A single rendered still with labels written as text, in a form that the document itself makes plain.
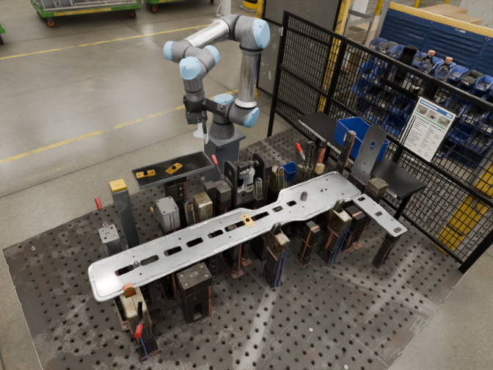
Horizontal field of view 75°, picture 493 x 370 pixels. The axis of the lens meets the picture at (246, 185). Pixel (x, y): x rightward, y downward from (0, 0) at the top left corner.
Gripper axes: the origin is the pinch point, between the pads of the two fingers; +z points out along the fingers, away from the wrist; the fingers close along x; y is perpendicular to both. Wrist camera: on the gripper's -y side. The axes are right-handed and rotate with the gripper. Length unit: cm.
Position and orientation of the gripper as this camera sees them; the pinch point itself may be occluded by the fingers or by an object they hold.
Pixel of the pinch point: (207, 131)
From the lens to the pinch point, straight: 147.5
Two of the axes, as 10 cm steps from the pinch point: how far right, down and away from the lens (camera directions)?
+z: 0.3, 5.8, 8.2
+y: -10.0, 0.9, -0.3
